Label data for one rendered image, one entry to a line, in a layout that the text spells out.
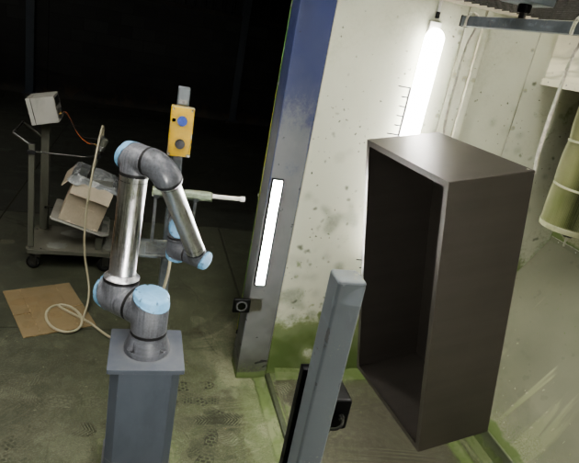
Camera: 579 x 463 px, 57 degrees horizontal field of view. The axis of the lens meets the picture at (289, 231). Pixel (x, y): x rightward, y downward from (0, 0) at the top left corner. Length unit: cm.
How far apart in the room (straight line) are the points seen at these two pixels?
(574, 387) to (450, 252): 143
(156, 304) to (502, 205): 136
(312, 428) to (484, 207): 118
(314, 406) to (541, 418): 231
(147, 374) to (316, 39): 172
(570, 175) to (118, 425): 253
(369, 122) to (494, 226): 112
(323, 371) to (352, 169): 209
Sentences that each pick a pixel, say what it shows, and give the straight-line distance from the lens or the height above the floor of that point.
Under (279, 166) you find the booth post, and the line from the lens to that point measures 282.
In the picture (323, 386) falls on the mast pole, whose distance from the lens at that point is 96.
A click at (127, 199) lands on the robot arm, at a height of 127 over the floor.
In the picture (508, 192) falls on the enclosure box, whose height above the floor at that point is 162.
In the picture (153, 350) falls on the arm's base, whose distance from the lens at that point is 232.
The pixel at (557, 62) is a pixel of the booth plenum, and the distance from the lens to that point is 333.
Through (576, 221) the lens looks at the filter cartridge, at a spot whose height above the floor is 134.
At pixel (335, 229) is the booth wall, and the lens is 302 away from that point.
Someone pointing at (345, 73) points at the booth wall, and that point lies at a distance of 282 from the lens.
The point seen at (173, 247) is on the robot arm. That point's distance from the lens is 254.
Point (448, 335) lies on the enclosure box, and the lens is 216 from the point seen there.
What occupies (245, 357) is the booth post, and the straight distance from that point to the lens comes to 330.
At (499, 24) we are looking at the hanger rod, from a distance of 231.
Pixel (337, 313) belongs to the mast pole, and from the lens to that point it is 88.
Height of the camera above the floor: 199
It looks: 20 degrees down
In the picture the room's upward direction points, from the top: 11 degrees clockwise
